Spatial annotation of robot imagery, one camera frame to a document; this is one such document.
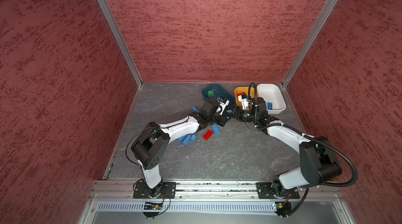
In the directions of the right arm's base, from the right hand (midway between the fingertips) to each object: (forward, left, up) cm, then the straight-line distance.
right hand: (225, 115), depth 85 cm
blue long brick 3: (-8, +23, -13) cm, 28 cm away
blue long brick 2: (+16, -34, -14) cm, 40 cm away
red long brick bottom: (+24, -15, -10) cm, 30 cm away
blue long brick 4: (-7, +19, -13) cm, 24 cm away
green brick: (+28, +6, -13) cm, 32 cm away
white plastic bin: (+27, -40, -14) cm, 51 cm away
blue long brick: (-1, +5, -14) cm, 15 cm away
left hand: (-1, -2, -3) cm, 3 cm away
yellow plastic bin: (+27, -26, -13) cm, 40 cm away
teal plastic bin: (+30, +3, -13) cm, 33 cm away
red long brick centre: (-5, +10, -14) cm, 18 cm away
